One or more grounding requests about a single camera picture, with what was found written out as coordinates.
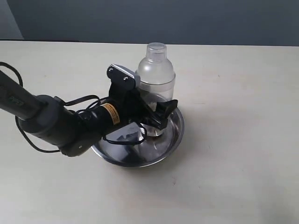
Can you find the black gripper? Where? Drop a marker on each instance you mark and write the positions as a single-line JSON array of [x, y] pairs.
[[133, 108]]

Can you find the clear plastic shaker bottle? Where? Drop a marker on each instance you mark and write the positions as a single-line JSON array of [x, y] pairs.
[[157, 75]]

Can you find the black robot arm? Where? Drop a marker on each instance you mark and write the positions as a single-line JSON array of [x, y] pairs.
[[73, 132]]

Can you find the round steel tray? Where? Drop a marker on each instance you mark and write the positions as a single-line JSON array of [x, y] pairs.
[[153, 150]]

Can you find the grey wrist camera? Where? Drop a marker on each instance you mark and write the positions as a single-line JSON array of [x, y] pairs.
[[123, 77]]

